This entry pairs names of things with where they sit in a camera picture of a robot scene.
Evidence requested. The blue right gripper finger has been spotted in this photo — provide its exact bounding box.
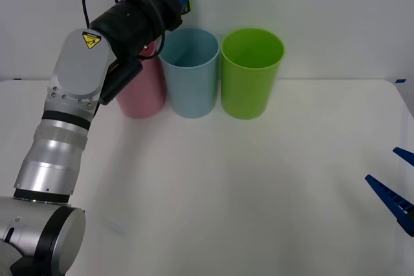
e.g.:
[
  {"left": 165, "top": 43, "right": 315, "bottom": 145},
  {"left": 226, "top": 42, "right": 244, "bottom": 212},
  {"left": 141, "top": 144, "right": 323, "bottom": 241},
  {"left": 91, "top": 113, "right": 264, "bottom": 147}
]
[
  {"left": 392, "top": 147, "right": 414, "bottom": 164},
  {"left": 365, "top": 175, "right": 414, "bottom": 237}
]

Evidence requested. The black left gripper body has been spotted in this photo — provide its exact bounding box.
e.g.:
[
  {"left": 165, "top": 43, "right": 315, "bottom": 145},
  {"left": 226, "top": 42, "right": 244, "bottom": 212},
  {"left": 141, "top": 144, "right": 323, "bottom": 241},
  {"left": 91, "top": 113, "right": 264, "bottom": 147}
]
[{"left": 127, "top": 0, "right": 184, "bottom": 32}]

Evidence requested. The pale blue plastic bin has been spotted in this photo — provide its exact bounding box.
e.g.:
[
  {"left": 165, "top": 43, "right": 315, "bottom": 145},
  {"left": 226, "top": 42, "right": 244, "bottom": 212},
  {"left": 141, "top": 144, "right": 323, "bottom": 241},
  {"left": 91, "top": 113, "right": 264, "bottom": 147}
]
[{"left": 159, "top": 28, "right": 221, "bottom": 119}]

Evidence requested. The pink plastic bin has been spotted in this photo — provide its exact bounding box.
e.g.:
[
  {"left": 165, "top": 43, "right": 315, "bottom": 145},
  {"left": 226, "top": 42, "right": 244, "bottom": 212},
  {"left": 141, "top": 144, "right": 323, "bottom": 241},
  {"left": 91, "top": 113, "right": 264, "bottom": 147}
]
[{"left": 115, "top": 37, "right": 167, "bottom": 119}]

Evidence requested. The green plastic bin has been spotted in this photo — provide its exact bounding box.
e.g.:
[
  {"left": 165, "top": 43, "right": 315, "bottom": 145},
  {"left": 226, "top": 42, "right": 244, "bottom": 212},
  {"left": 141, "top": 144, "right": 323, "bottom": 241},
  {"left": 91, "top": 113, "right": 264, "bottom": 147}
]
[{"left": 221, "top": 28, "right": 285, "bottom": 120}]

